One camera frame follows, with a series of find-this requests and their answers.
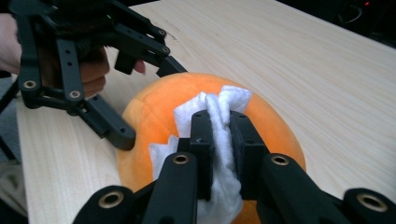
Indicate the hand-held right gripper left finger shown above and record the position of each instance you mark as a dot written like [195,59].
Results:
[201,149]

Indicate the white wet wipe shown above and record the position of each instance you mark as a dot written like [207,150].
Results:
[222,183]

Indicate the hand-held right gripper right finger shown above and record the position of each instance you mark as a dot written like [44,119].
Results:
[247,149]

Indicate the orange plush toy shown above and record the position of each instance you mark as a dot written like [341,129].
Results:
[149,105]

